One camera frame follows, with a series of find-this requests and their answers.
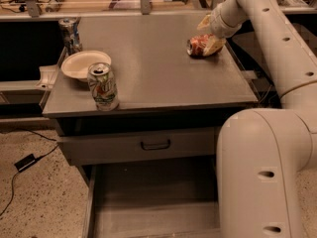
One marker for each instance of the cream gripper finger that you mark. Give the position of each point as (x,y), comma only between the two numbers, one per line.
(213,46)
(204,23)

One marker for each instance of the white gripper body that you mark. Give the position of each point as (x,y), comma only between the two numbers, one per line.
(219,24)

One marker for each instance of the red coke can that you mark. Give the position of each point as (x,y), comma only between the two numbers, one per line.
(196,45)

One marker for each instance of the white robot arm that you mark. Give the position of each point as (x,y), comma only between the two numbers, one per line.
(260,151)

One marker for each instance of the grey drawer cabinet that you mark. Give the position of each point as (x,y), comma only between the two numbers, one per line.
(160,87)

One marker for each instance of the green white soda can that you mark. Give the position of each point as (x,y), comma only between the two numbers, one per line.
(102,84)

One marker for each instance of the silver blue energy can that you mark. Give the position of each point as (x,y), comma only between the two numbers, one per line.
(70,35)

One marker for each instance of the grey middle drawer front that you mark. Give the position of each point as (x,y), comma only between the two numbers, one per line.
(125,147)

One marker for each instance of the open grey bottom drawer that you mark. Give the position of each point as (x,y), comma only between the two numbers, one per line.
(172,198)

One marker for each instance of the white paper bowl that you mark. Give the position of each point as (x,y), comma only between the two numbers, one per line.
(76,66)

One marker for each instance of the black power adapter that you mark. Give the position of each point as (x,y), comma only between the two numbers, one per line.
(25,163)

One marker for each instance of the black drawer handle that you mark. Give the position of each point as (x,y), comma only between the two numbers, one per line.
(155,146)

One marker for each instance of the grey side tray bracket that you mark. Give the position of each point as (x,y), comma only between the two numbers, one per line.
(48,75)

